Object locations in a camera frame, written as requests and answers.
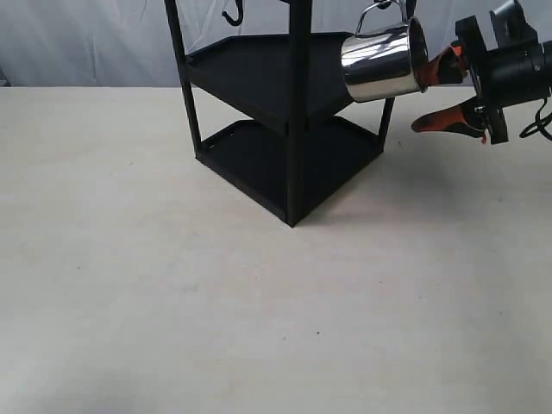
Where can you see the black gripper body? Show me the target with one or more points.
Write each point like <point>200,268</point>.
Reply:
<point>517,72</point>

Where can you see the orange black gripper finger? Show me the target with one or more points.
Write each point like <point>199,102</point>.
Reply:
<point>448,68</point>
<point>463,119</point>

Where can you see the stainless steel mug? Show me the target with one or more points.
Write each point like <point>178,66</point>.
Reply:
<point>385,62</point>

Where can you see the black tiered corner shelf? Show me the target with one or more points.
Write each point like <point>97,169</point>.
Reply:
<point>292,149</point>

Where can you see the white backdrop curtain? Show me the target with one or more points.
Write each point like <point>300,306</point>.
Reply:
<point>128,43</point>

